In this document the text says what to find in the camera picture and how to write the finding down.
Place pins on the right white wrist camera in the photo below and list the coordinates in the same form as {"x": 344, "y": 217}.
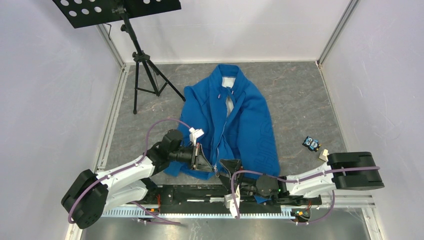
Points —
{"x": 233, "y": 205}

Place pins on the blue zip-up jacket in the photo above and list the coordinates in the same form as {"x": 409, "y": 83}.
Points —
{"x": 235, "y": 120}

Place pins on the blue white block toy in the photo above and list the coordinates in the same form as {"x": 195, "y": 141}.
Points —
{"x": 324, "y": 155}

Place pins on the black owl toy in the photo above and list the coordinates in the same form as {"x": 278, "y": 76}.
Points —
{"x": 311, "y": 144}

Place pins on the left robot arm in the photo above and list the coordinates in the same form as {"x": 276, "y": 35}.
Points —
{"x": 93, "y": 194}

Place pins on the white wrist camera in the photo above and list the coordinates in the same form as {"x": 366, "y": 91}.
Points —
{"x": 233, "y": 205}
{"x": 194, "y": 134}

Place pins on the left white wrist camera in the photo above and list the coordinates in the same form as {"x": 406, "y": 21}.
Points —
{"x": 194, "y": 134}

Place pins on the black music stand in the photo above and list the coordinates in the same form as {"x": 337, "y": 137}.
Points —
{"x": 85, "y": 13}

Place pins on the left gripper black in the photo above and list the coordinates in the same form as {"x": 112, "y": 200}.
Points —
{"x": 199, "y": 161}

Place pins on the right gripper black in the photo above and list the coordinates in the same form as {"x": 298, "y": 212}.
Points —
{"x": 232, "y": 165}

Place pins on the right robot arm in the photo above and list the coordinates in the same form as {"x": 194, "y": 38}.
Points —
{"x": 353, "y": 171}

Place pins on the white toothed cable duct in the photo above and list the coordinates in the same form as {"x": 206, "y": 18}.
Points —
{"x": 133, "y": 211}

